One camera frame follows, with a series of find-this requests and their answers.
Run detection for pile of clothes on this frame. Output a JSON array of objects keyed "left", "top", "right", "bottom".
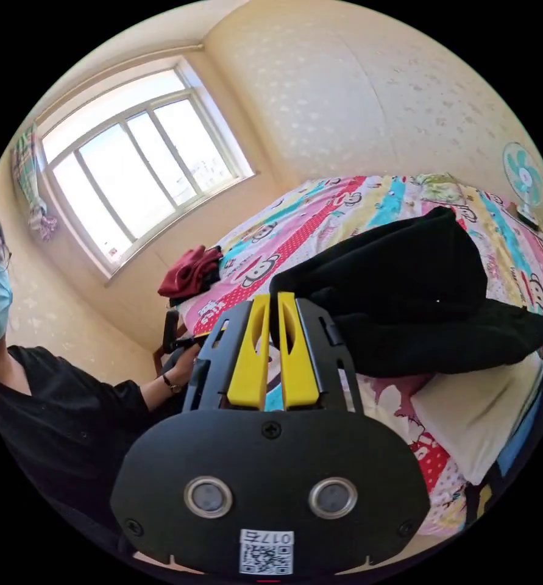
[{"left": 157, "top": 244, "right": 224, "bottom": 303}]

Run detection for black long pants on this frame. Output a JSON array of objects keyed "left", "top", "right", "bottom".
[{"left": 269, "top": 206, "right": 543, "bottom": 377}]

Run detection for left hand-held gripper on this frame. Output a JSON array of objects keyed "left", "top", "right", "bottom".
[{"left": 160, "top": 325, "right": 230, "bottom": 372}]

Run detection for bed with cartoon printed sheet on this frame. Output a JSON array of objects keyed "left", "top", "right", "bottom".
[{"left": 177, "top": 172, "right": 543, "bottom": 538}]

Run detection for person's left forearm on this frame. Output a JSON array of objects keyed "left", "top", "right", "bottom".
[{"left": 139, "top": 368, "right": 183, "bottom": 411}]

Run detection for person's left hand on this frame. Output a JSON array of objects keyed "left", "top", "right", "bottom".
[{"left": 165, "top": 345, "right": 200, "bottom": 388}]

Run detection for green floral pillow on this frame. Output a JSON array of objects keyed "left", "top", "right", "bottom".
[{"left": 419, "top": 172, "right": 465, "bottom": 203}]

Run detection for white pillow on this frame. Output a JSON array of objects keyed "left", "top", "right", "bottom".
[{"left": 410, "top": 350, "right": 543, "bottom": 486}]

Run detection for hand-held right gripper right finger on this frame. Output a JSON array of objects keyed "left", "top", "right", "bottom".
[{"left": 277, "top": 292, "right": 321, "bottom": 411}]

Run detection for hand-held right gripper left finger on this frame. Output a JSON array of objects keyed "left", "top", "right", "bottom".
[{"left": 227, "top": 294, "right": 271, "bottom": 410}]

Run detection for person's body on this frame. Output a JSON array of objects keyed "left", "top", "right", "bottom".
[{"left": 0, "top": 218, "right": 186, "bottom": 556}]

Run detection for window with white frame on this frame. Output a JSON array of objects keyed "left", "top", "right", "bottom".
[{"left": 33, "top": 57, "right": 257, "bottom": 288}]

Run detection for standing fan with teal blades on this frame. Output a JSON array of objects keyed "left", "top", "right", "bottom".
[{"left": 501, "top": 141, "right": 543, "bottom": 231}]

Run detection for plaid curtain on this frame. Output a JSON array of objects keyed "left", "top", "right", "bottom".
[{"left": 9, "top": 122, "right": 59, "bottom": 242}]

